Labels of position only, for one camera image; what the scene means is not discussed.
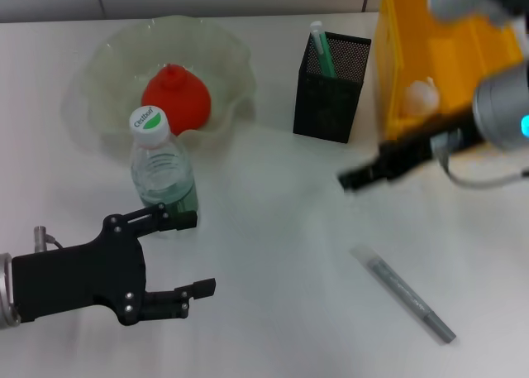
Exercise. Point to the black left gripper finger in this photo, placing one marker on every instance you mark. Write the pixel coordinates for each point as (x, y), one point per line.
(165, 305)
(165, 221)

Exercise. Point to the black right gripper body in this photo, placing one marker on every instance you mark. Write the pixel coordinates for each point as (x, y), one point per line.
(413, 150)

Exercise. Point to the red-orange toy orange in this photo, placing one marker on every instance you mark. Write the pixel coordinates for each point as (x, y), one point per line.
(182, 99)

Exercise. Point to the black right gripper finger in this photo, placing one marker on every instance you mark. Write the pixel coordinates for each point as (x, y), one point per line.
(361, 175)

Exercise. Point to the clear wavy glass fruit plate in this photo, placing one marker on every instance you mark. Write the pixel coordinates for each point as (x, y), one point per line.
(115, 63)

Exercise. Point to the black mesh pen holder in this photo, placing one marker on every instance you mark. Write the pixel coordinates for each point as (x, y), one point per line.
(326, 105)

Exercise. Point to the grey marker pen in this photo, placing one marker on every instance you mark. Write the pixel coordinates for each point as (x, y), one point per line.
(401, 289)

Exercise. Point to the yellow plastic bin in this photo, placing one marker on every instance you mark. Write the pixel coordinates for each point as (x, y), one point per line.
(413, 43)

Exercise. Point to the green pen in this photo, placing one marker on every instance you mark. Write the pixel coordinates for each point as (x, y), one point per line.
(323, 51)

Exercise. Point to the white paper ball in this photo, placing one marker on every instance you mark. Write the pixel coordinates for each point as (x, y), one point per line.
(419, 99)

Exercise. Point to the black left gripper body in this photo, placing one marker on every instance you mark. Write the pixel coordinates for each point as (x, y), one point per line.
(74, 278)

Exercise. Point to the clear green-label water bottle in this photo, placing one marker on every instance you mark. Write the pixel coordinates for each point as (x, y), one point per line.
(163, 175)

